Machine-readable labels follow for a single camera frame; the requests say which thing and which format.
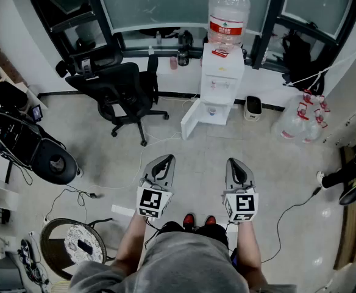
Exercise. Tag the patterned seat cushion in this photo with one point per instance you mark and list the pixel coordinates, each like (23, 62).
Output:
(74, 255)

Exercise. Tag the large frosted glass window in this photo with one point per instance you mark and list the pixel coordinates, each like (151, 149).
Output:
(181, 2)

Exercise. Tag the round wicker chair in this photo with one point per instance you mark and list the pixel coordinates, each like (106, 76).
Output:
(48, 249)

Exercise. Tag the white water dispenser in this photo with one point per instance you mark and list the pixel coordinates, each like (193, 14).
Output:
(223, 63)

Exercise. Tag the small clear plastic bottle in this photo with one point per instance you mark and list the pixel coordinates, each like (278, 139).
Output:
(151, 51)

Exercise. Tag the white drip tray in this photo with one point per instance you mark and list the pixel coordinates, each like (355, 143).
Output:
(217, 100)

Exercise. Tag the black mesh office chair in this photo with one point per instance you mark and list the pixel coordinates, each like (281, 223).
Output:
(120, 81)

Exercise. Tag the person's right red black shoe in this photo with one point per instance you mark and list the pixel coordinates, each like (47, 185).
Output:
(210, 220)

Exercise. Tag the person's left forearm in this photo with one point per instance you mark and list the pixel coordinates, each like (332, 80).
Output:
(129, 243)

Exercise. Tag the narrow frosted glass window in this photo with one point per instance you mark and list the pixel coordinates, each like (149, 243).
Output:
(315, 2)

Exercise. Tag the white shelf unit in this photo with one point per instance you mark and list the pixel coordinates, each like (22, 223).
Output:
(1, 194)

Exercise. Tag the person's right forearm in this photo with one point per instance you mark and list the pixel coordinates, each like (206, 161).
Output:
(249, 249)

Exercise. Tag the black round seat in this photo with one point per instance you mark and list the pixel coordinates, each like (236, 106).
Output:
(56, 163)

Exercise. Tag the black phone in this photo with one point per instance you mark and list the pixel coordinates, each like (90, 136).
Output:
(85, 246)

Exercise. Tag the small screen device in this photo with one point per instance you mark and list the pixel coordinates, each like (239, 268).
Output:
(37, 113)

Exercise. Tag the person's black shorts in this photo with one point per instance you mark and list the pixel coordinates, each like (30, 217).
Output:
(214, 232)

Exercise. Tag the black handheld device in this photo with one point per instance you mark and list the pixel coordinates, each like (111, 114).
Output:
(61, 69)

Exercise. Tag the small paper cup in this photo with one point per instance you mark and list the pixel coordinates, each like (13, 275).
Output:
(212, 111)

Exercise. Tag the empty clear water jug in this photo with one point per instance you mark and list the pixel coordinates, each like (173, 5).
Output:
(307, 96)
(322, 104)
(289, 124)
(313, 131)

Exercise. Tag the dark glass jar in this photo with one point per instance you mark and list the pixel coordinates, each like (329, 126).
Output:
(183, 59)

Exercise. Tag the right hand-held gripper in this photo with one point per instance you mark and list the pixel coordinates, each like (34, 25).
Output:
(243, 204)

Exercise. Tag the pink cup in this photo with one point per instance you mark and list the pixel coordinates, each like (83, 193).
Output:
(173, 63)

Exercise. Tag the large clear water bottle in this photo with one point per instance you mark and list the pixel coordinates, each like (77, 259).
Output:
(228, 11)

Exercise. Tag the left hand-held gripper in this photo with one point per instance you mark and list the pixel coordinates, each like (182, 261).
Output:
(149, 201)

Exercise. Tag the white trash bin black liner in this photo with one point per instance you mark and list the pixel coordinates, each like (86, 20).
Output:
(253, 105)

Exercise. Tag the black robot machine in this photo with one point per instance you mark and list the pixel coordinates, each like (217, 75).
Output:
(13, 136)

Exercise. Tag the black backpack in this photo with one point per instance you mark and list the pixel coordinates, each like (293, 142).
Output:
(300, 60)

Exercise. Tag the brown wooden panel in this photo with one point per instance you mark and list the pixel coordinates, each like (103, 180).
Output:
(350, 224)

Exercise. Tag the white power strip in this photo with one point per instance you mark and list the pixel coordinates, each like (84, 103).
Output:
(46, 220)

